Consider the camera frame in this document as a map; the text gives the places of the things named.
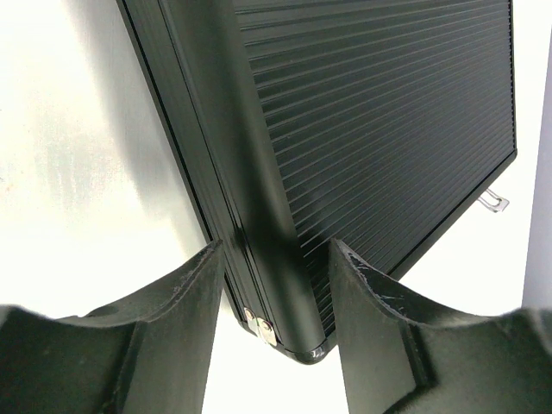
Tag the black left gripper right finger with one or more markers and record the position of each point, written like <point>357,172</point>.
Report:
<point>404,353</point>

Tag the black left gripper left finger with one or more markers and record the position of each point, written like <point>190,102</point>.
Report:
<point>148,352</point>

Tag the black poker chip case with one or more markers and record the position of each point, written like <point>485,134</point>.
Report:
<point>294,123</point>

